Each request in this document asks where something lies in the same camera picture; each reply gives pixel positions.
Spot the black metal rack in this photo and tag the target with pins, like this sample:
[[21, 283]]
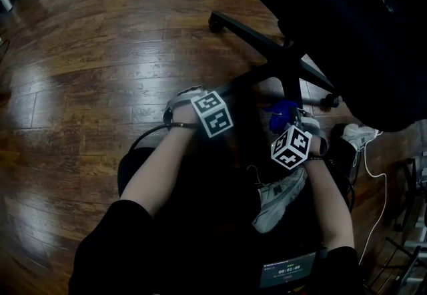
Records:
[[410, 247]]

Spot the person's black trousers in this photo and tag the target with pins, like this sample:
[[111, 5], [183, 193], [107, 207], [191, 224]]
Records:
[[217, 180]]

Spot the person's black shirt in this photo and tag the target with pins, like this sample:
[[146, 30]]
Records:
[[133, 253]]

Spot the person's right forearm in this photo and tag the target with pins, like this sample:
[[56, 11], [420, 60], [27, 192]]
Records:
[[333, 207]]

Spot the blue cloth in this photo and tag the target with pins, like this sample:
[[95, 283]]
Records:
[[280, 116]]

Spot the person's white sneaker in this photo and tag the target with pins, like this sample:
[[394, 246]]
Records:
[[358, 135], [277, 203]]

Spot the person's left hand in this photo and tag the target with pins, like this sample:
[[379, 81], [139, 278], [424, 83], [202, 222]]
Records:
[[187, 113]]

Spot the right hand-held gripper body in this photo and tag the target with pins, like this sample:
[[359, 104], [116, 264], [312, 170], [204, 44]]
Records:
[[292, 147]]

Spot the person's right hand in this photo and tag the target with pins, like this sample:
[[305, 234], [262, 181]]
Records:
[[317, 148]]

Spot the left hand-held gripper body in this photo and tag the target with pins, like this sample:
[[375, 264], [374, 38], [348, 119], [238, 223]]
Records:
[[213, 116]]

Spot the person's left forearm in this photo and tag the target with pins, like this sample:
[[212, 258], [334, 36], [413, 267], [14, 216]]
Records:
[[153, 170]]

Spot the black office chair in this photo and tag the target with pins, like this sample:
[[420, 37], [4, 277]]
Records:
[[333, 3]]

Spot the black smartphone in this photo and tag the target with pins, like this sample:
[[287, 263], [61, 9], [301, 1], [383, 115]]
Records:
[[288, 270]]

